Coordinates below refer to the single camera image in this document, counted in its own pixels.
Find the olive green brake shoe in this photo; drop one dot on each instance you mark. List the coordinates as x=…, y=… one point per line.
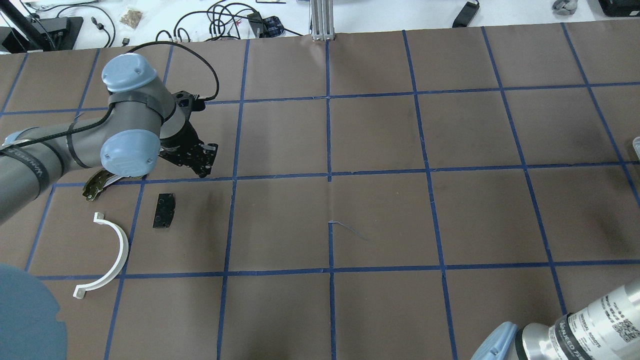
x=97, y=183

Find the black brake pad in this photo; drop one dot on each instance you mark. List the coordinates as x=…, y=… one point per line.
x=164, y=211

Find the black flat box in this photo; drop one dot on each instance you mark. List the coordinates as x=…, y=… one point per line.
x=620, y=8

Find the aluminium frame post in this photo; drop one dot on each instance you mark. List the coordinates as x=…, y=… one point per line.
x=322, y=20

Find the black power adapter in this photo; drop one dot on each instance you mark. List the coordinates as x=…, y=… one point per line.
x=466, y=14

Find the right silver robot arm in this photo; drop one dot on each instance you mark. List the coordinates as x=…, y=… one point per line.
x=607, y=329

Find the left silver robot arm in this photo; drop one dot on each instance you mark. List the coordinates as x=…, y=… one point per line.
x=144, y=122

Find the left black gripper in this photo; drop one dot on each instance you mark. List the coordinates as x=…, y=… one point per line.
x=185, y=137

